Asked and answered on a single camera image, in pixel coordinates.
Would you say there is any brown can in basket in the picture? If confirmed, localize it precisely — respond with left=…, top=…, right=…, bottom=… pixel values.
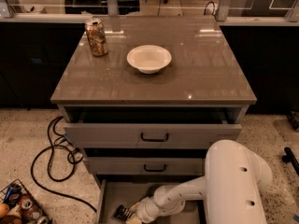
left=19, top=195, right=43, bottom=221

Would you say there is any grey drawer cabinet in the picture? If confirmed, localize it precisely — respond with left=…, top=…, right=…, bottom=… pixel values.
left=50, top=15, right=257, bottom=224

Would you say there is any middle grey drawer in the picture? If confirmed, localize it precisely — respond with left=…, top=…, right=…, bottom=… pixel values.
left=85, top=148, right=207, bottom=175

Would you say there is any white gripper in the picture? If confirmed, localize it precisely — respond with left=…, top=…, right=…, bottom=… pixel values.
left=125, top=196, right=164, bottom=224

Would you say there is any top grey drawer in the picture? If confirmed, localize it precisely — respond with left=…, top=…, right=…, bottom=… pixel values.
left=63, top=107, right=243, bottom=150

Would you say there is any white paper bowl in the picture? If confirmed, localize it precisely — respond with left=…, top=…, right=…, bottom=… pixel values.
left=127, top=45, right=172, bottom=75

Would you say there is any black floor cable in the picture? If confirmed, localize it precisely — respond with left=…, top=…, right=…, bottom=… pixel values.
left=30, top=116, right=98, bottom=214

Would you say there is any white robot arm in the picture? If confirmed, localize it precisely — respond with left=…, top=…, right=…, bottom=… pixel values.
left=126, top=140, right=273, bottom=224

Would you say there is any grey drawer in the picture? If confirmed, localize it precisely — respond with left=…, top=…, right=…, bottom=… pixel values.
left=85, top=148, right=207, bottom=175
left=94, top=178, right=208, bottom=224
left=63, top=107, right=243, bottom=150

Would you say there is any wire basket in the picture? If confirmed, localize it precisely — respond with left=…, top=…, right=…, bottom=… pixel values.
left=0, top=179, right=52, bottom=224

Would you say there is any blue soda can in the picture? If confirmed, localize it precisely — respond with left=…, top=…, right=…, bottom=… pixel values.
left=4, top=183, right=21, bottom=203

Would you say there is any gold soda can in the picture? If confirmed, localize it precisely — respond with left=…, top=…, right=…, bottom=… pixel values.
left=85, top=18, right=107, bottom=57

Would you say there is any black caster leg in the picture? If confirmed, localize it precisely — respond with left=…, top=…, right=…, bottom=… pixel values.
left=281, top=147, right=299, bottom=175

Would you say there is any bottom grey drawer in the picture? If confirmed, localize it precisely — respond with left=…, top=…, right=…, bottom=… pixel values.
left=94, top=178, right=208, bottom=224

